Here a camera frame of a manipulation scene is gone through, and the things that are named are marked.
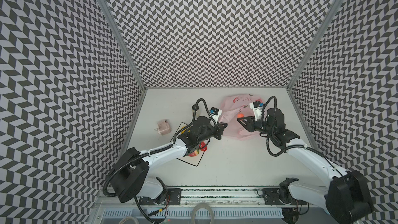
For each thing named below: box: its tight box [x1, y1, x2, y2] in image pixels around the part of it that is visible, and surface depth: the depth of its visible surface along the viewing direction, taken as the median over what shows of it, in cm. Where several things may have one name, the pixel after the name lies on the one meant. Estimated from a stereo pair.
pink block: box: [157, 119, 172, 136], surface depth 93 cm
